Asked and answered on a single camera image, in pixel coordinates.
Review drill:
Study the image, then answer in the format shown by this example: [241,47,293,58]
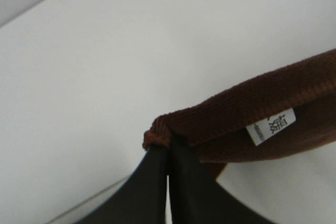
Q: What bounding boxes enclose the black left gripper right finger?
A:
[169,134,259,223]

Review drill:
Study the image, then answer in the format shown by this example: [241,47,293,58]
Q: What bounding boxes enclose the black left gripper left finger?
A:
[83,146,168,223]

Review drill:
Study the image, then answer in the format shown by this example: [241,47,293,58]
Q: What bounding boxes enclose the brown towel with white label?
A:
[143,50,335,177]

